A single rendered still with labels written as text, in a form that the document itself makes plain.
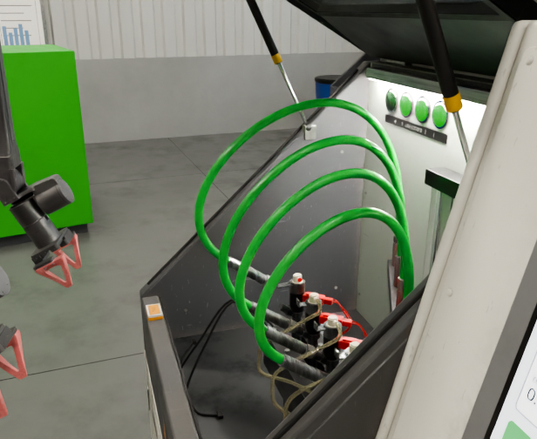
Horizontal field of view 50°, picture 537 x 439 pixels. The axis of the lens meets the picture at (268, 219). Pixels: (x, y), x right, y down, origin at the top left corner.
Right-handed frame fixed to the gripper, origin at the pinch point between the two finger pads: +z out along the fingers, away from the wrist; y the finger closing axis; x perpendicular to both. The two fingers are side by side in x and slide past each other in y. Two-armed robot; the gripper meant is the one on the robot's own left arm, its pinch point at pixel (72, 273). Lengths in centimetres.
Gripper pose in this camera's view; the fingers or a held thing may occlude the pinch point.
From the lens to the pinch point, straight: 138.3
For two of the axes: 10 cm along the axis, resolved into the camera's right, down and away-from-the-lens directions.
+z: 4.5, 8.2, 3.5
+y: -0.9, -3.4, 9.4
